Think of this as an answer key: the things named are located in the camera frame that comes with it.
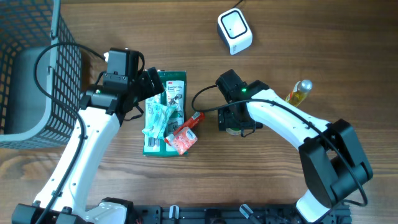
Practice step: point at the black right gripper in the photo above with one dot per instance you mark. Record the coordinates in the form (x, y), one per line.
(226, 121)

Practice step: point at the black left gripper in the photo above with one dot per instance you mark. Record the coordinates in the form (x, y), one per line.
(148, 91)

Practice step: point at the green lid small jar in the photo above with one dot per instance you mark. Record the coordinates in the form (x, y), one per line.
(233, 131)

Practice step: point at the pale green wipes sachet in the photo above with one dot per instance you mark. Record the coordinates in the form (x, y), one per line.
(156, 126)

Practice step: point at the green 3M sponge packet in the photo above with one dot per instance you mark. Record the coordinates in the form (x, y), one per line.
(175, 84)

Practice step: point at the red coffee stick sachet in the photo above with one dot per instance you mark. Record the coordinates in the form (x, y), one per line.
(196, 118)

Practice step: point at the pink Kleenex tissue pack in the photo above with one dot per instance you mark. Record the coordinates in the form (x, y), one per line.
(182, 141)

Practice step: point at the yellow oil bottle silver cap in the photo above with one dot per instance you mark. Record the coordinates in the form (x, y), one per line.
(299, 92)

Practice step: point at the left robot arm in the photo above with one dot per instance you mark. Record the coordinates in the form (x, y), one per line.
(103, 108)

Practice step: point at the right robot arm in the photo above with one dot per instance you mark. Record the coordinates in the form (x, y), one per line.
(333, 160)

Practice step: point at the white barcode scanner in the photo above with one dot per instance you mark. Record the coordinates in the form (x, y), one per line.
(234, 30)

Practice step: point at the dark grey mesh basket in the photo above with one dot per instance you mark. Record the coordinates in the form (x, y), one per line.
(36, 45)

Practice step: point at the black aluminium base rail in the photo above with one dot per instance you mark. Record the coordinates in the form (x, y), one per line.
(269, 214)

